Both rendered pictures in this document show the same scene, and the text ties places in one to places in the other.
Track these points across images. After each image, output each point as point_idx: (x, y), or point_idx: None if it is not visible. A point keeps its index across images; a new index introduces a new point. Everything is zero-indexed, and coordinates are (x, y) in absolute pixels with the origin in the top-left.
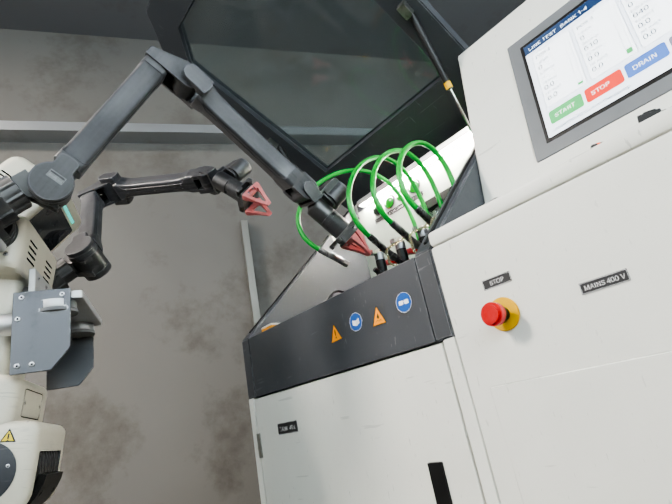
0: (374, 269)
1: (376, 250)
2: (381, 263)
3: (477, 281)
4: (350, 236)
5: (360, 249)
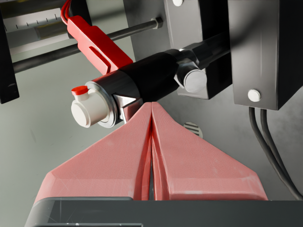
0: (199, 78)
1: (92, 112)
2: (149, 70)
3: None
4: (274, 207)
5: (155, 170)
